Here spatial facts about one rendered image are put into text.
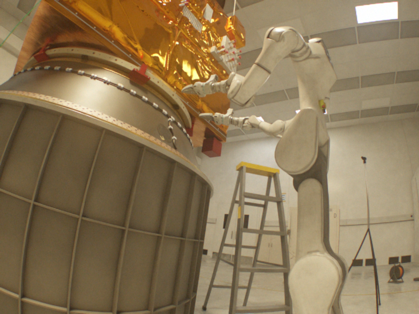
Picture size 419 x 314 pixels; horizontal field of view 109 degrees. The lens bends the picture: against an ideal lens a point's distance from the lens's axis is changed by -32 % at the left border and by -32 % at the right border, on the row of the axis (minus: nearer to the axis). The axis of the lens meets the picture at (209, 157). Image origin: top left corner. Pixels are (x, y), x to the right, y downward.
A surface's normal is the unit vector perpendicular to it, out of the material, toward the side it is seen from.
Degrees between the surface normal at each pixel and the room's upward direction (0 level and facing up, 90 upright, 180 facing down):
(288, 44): 145
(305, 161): 106
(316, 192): 90
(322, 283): 90
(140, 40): 89
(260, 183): 90
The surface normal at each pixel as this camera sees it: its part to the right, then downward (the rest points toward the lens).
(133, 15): 0.83, -0.13
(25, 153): 0.40, -0.29
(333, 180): -0.54, -0.37
